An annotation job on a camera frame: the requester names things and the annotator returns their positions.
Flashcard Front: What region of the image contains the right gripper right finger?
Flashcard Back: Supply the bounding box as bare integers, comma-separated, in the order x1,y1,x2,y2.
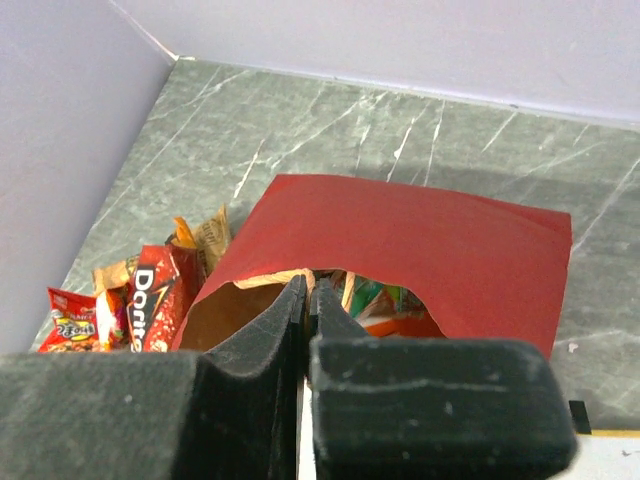
309,280,578,479

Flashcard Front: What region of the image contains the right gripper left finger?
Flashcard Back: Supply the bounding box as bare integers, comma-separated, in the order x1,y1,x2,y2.
1,276,307,479

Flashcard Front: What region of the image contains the orange cheetos snack bag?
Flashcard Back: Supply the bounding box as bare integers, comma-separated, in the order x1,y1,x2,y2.
361,310,445,338

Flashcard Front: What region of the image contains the teal snack packet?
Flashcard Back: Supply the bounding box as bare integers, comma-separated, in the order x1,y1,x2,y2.
348,276,426,321

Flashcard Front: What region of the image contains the red doritos bag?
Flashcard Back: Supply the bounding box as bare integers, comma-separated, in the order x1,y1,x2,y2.
127,244,202,353

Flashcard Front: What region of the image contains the red paper bag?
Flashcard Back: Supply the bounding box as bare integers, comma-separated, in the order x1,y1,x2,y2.
172,174,572,353

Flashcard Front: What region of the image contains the tan kettle chip bag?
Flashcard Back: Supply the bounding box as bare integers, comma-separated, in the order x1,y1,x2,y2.
92,204,232,297

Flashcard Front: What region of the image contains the red cheetos bag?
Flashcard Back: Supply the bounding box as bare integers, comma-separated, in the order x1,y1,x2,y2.
37,288,129,353

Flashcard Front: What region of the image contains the orange honey dijon chip bag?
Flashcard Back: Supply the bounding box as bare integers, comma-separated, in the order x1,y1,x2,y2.
167,217,197,249

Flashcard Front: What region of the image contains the small whiteboard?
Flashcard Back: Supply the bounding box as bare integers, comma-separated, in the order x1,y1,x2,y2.
298,382,639,480

